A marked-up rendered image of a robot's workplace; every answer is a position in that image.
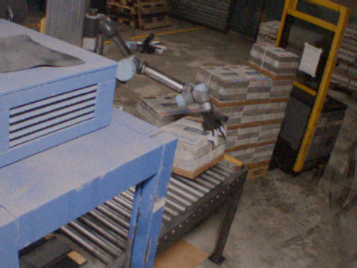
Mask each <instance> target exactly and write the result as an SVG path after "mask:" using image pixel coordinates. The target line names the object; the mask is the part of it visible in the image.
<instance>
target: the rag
mask: <svg viewBox="0 0 357 268"><path fill-rule="evenodd" d="M84 63H86V62H85V61H83V60H81V59H80V58H79V57H75V56H73V55H72V56H71V55H69V54H67V53H63V52H58V51H56V50H54V49H50V48H48V47H47V46H46V47H45V46H44V45H42V44H41V43H38V42H35V41H33V40H32V39H31V37H30V36H28V34H24V35H23V34H22V35H15V36H13V35H11V36H9V37H0V73H4V72H8V71H18V70H23V69H28V68H31V67H35V66H38V65H52V66H75V65H81V64H84Z"/></svg>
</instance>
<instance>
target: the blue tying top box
mask: <svg viewBox="0 0 357 268"><path fill-rule="evenodd" d="M22 34H23V35H24V34H28V36H30V37H31V39H32V40H33V41H35V42H38V43H41V44H42V45H44V46H45V47H46V46H47V47H48V48H50V49H54V50H56V51H58V52H63V53H67V54H69V55H71V56H72V55H73V56H75V57H79V58H80V59H81V60H83V61H85V62H86V63H84V64H81V65H75V66H52V65H38V66H35V67H31V68H28V69H23V70H18V71H8V72H4V73H0V168H2V167H4V166H6V165H8V164H11V163H14V162H15V161H19V160H21V159H25V158H26V157H28V156H32V155H33V154H35V153H39V152H41V151H44V150H46V149H47V148H51V147H54V146H56V145H59V144H61V143H64V142H67V141H69V140H71V139H75V138H77V137H78V136H83V135H85V134H86V133H89V132H93V131H95V130H97V129H98V128H103V127H105V126H106V125H110V121H111V115H112V104H113V98H114V88H115V83H116V73H117V66H118V65H119V63H118V62H117V61H113V60H111V59H107V58H106V57H102V56H100V55H99V54H98V55H97V54H95V53H91V52H90V51H88V50H85V49H81V48H79V47H78V46H74V45H71V44H69V43H66V42H64V41H60V40H59V39H56V38H55V37H50V36H48V35H44V34H43V33H40V32H37V31H35V30H32V29H29V28H27V27H26V28H25V27H24V26H20V25H18V24H17V23H16V24H15V23H13V22H10V21H7V20H5V19H0V37H9V36H11V35H13V36H15V35H22Z"/></svg>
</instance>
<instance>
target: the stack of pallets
mask: <svg viewBox="0 0 357 268"><path fill-rule="evenodd" d="M137 3H138V0H110V1H107V4H106V10H105V13H106V14H107V17H108V18H109V19H111V20H113V19H118V22H117V23H121V24H123V23H127V22H130V25H129V26H139V23H138V24H137V22H138V16H139V15H138V14H137V9H138V6H137Z"/></svg>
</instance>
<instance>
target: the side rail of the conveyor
mask: <svg viewBox="0 0 357 268"><path fill-rule="evenodd" d="M248 171H249V168H247V167H244V166H242V167H240V168H239V169H237V171H235V172H234V173H233V174H232V175H230V176H229V177H227V178H226V179H224V180H223V181H222V182H220V184H219V185H217V186H216V187H214V188H213V189H211V190H210V191H209V192H208V193H205V195H204V196H202V197H201V198H200V199H198V200H197V201H195V202H194V203H192V204H191V205H190V206H189V207H187V209H184V211H182V212H180V213H179V214H178V215H176V216H175V217H174V218H173V219H171V220H170V221H169V222H167V223H166V224H163V226H162V227H160V232H159V237H158V241H157V243H158V244H157V247H156V251H155V256H157V255H158V254H160V253H161V252H162V251H164V250H165V249H166V248H167V247H168V246H170V245H171V244H172V243H174V241H176V240H177V239H178V238H180V237H181V236H182V235H183V234H185V233H186V232H187V231H188V230H190V229H191V227H194V225H195V224H197V223H198V222H199V221H201V220H202V219H203V218H205V217H206V216H207V215H208V214H209V213H210V212H211V211H213V210H214V209H215V208H216V207H218V205H220V204H222V202H224V201H226V199H228V198H229V197H230V196H231V195H232V194H233V193H234V192H235V191H237V190H238V189H239V187H242V185H243V184H245V181H246V176H247V174H248ZM125 254H126V253H124V254H122V255H121V256H119V257H118V258H117V259H115V260H114V262H112V263H109V265H107V266H106V267H105V268H124V261H125Z"/></svg>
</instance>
